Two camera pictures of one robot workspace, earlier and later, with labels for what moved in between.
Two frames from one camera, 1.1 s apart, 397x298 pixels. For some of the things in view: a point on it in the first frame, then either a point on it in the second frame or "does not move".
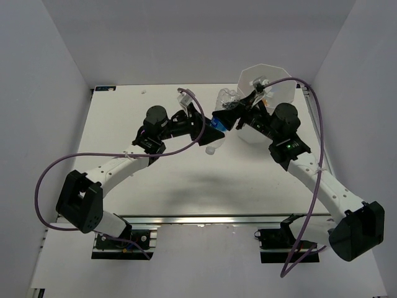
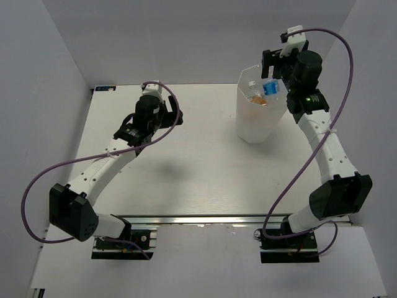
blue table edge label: (107, 88) does not move
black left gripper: (195, 118) -> (170, 117)
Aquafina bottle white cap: (226, 97) -> (270, 89)
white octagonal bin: (272, 86) does not move
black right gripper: (227, 117) -> (270, 59)
